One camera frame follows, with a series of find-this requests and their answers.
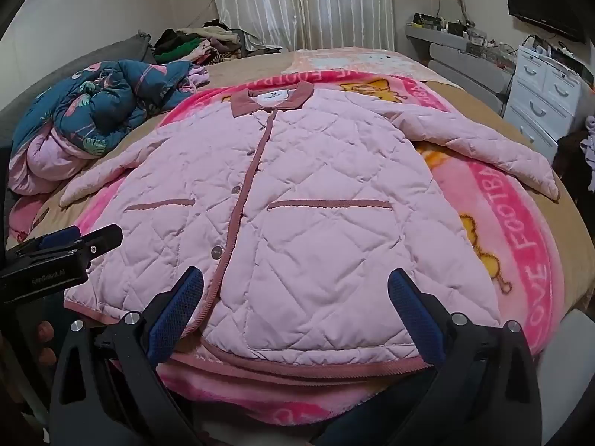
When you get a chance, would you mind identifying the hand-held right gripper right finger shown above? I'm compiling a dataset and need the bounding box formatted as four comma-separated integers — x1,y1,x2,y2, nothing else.
321,268,544,446

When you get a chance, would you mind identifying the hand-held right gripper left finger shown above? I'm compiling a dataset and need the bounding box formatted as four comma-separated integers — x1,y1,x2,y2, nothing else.
49,266,205,446

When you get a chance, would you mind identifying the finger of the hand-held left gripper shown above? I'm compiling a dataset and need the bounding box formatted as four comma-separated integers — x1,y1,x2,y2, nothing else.
12,226,83,261
70,224,124,261

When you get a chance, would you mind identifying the pink quilted jacket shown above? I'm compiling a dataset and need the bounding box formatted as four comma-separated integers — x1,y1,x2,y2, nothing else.
59,81,561,372

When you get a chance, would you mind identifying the pile of clothes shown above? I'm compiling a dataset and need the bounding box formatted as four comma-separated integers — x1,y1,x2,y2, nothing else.
152,19,247,67

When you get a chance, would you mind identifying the person's left hand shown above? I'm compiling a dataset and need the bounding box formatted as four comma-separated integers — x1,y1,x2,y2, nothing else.
37,320,60,369

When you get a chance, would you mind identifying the blue floral duvet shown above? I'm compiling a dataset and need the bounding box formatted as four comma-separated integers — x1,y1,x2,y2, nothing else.
9,59,208,196

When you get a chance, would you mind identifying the pink printed blanket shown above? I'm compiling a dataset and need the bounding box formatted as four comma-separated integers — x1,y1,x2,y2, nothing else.
74,74,565,426

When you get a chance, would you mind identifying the grey pillow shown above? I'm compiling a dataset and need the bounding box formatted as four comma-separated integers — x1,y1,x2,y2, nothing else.
0,32,156,117

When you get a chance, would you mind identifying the bed with tan sheet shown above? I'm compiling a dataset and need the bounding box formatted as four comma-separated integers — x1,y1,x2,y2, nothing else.
4,49,586,428

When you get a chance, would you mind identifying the lilac garment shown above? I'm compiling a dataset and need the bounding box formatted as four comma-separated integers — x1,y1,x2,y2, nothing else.
583,116,595,168

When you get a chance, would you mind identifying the white drawer cabinet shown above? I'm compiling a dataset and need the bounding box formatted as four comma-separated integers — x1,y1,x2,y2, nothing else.
503,44,595,149

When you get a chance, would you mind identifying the peach cat blanket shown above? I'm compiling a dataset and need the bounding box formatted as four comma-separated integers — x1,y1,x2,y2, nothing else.
290,46,466,89

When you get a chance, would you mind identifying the white striped curtain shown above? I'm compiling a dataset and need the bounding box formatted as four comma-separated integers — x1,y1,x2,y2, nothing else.
211,0,396,52

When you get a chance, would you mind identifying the black flat television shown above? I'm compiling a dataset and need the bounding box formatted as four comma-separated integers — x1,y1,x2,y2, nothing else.
503,0,586,45

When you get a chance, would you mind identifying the grey wall shelf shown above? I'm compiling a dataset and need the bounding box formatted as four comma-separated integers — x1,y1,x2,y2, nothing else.
404,23,517,96

